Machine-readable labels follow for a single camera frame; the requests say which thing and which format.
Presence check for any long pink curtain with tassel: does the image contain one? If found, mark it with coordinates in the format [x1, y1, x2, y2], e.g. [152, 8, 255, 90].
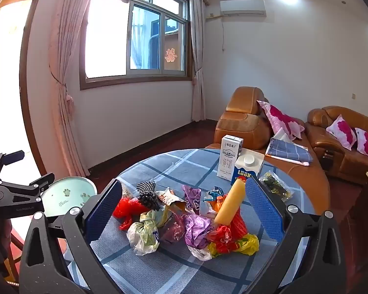
[48, 0, 100, 178]

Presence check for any crumpled purple plastic bag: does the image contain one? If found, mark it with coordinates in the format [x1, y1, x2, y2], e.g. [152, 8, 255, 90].
[182, 213, 215, 250]

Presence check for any blue carton with white cap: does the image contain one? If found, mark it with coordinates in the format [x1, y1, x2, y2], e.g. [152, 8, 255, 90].
[230, 155, 266, 187]

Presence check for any white air conditioner pipe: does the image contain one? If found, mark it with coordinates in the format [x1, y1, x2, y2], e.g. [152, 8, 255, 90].
[206, 13, 226, 52]

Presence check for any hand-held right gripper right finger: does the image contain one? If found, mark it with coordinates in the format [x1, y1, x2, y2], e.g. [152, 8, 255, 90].
[245, 177, 351, 294]

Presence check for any brown framed window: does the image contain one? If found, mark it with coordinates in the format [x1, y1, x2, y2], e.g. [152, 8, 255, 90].
[80, 0, 194, 90]

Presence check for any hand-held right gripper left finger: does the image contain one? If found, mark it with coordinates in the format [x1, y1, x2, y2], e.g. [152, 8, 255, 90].
[18, 178, 124, 294]

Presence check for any white yellow snack packet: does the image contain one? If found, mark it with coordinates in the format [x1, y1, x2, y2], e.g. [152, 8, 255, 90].
[155, 188, 189, 218]

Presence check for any dark pink plastic bag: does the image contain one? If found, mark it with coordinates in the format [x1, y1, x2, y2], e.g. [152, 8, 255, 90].
[159, 213, 187, 242]

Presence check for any brown wooden door frame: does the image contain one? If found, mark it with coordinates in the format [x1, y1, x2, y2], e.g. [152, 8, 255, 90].
[18, 0, 50, 175]

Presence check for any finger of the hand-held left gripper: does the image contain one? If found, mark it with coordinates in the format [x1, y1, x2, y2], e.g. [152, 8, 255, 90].
[0, 149, 26, 178]
[0, 172, 55, 221]

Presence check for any white paper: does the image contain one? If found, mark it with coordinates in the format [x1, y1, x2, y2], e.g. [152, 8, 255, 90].
[273, 127, 295, 143]

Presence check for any white air conditioner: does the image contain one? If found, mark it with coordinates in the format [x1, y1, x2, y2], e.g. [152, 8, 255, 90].
[220, 0, 267, 17]

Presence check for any round light green table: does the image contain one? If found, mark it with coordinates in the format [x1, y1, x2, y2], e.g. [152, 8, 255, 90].
[40, 176, 98, 218]

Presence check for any narrow pink curtain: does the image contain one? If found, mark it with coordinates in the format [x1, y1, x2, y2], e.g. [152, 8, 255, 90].
[175, 0, 210, 122]

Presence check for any green yellow print plastic bag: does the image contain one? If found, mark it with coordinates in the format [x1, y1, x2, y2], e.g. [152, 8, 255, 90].
[126, 205, 169, 256]

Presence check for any orange leather sofa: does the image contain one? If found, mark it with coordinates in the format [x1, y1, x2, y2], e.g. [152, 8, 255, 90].
[305, 106, 368, 186]

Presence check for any white milk carton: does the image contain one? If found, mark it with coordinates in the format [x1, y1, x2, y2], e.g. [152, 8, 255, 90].
[216, 135, 244, 182]

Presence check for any folded blue plaid cloth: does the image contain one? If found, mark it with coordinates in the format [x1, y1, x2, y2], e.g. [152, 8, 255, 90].
[265, 137, 314, 166]

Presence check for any clear packet of greens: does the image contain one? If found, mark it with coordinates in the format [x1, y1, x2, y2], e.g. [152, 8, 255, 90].
[259, 171, 295, 202]

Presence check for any grey black scrubber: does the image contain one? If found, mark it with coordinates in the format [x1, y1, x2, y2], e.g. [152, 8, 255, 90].
[136, 181, 163, 211]

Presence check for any yellow sponge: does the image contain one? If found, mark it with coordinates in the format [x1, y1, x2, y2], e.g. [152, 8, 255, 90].
[214, 178, 246, 225]

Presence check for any blue white candy wrapper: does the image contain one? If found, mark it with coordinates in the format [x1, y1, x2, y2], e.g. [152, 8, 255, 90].
[204, 187, 227, 204]

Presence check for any orange leather armchair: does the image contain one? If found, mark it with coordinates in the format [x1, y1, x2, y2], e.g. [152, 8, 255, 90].
[205, 86, 331, 221]

